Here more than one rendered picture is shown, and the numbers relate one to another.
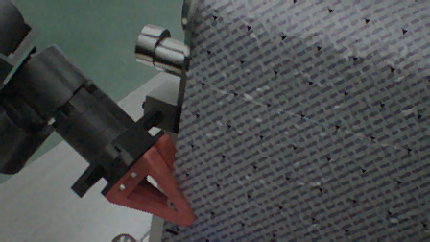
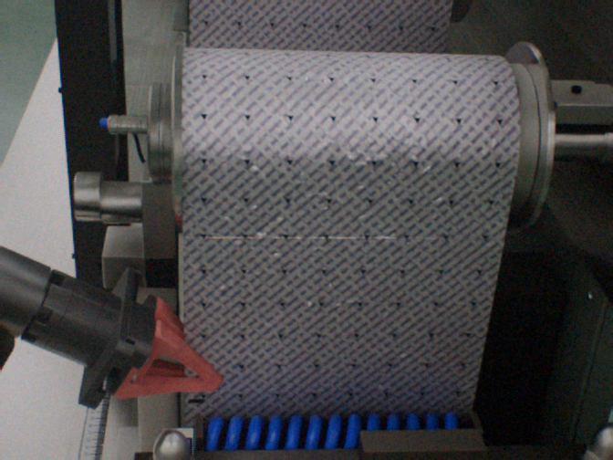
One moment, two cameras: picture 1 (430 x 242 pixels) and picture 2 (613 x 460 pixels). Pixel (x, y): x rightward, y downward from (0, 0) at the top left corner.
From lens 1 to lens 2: 0.21 m
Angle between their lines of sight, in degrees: 22
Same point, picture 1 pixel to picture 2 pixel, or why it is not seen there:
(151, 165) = (166, 343)
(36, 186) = not seen: outside the picture
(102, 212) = (39, 391)
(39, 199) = not seen: outside the picture
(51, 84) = (14, 294)
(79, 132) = (67, 336)
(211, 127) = (223, 277)
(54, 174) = not seen: outside the picture
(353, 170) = (391, 274)
